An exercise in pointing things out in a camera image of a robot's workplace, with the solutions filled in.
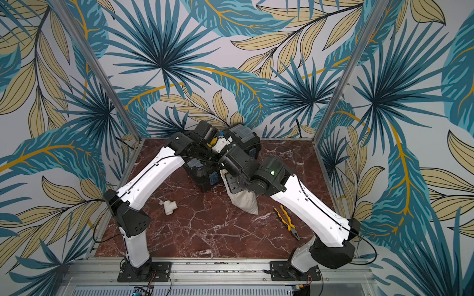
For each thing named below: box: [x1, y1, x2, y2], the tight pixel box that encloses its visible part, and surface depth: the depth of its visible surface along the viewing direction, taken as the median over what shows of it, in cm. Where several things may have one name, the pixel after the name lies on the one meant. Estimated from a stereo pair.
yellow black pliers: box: [273, 204, 300, 241], surface depth 87 cm
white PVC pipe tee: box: [162, 199, 178, 216], surface depth 90 cm
